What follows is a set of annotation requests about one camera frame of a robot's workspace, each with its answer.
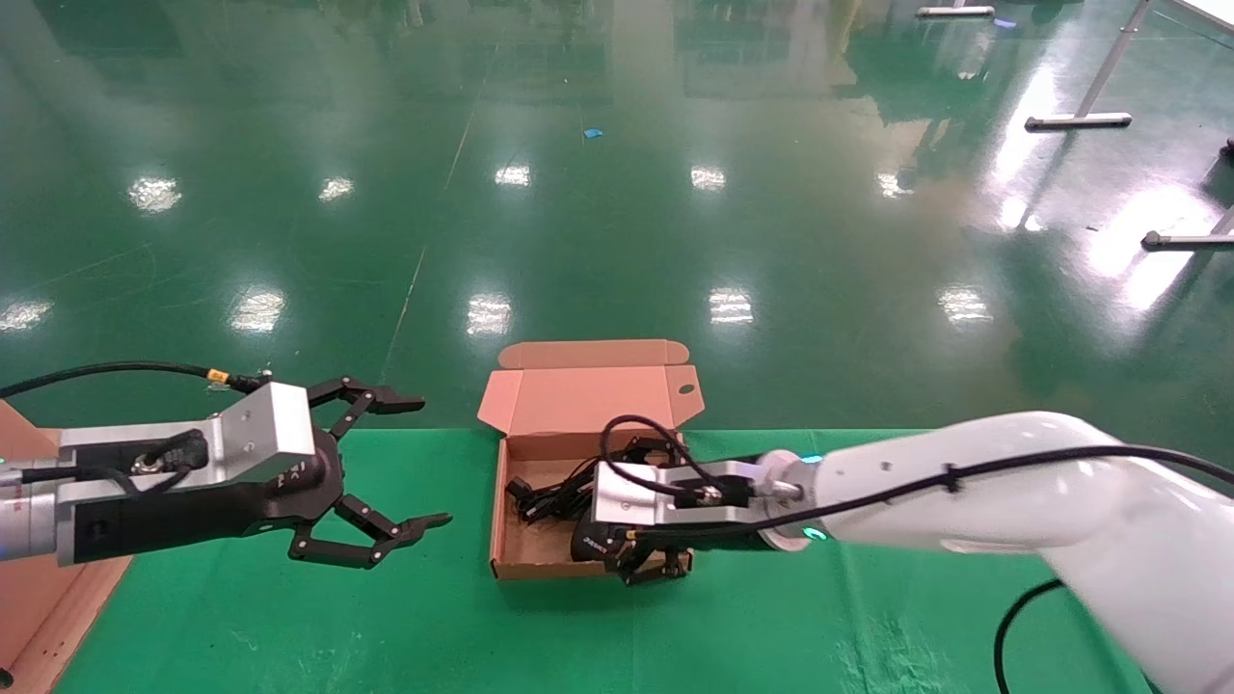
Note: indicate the white floor foot bar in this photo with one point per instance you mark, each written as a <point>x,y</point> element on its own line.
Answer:
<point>954,12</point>

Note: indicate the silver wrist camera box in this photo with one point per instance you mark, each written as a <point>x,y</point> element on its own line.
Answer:
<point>636,496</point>
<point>260,434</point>

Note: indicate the white table top corner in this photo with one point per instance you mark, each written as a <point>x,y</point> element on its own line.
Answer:
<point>1210,12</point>

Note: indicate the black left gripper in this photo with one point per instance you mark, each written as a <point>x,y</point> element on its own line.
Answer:
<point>193,520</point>

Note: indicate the white table leg with foot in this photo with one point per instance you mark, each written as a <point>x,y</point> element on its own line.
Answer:
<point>1080,120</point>

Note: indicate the green table cloth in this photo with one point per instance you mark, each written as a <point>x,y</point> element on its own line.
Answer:
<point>482,627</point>

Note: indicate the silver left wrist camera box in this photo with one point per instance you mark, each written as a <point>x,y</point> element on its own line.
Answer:
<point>260,434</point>

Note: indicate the open brown cardboard box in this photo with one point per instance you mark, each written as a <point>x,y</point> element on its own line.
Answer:
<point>578,395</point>

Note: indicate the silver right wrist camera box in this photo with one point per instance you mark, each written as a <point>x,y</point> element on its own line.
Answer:
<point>636,496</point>

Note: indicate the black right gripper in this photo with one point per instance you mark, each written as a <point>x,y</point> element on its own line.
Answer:
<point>603,542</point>

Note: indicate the grey floor foot bar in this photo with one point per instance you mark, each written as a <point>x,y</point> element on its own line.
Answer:
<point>1186,239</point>

